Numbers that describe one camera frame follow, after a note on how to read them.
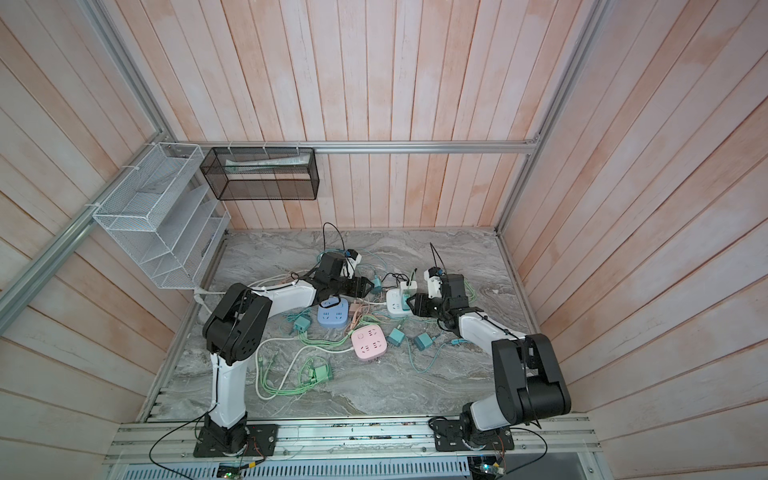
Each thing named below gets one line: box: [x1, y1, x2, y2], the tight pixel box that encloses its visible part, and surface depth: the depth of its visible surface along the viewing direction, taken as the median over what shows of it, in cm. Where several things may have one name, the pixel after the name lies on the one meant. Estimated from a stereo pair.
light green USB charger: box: [315, 365, 329, 382], surface depth 84 cm
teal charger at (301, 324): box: [294, 316, 311, 334], surface depth 92 cm
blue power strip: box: [317, 295, 349, 329], surface depth 94 cm
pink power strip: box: [351, 324, 387, 360], surface depth 90 cm
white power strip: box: [386, 281, 418, 316], surface depth 97 cm
